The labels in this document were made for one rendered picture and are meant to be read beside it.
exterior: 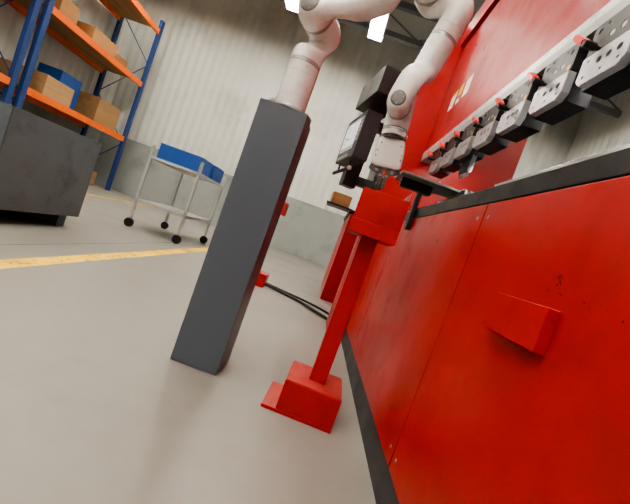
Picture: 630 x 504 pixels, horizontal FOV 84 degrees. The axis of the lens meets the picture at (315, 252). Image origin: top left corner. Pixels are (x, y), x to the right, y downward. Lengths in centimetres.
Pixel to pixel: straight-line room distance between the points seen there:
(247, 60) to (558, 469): 952
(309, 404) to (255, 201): 72
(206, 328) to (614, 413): 115
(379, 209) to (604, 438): 84
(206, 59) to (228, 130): 177
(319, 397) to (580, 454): 85
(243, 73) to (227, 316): 856
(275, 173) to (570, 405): 104
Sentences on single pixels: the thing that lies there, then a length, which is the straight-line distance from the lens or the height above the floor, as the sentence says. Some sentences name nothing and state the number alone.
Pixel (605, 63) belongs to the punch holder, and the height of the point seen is 120.
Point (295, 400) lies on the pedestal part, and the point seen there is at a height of 6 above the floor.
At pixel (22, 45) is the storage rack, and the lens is 706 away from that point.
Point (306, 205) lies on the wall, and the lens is 855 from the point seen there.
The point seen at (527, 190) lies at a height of 84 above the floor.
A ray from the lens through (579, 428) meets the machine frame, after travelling 57.
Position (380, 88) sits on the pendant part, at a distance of 285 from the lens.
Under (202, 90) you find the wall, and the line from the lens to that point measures 969.
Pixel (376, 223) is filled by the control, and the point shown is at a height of 71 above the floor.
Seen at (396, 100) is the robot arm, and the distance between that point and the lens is 120.
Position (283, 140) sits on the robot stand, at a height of 88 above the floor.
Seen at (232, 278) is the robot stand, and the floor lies 36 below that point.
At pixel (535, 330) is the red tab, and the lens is 63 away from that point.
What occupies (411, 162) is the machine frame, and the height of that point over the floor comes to 131.
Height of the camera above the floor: 60
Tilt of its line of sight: 2 degrees down
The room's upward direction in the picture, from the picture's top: 20 degrees clockwise
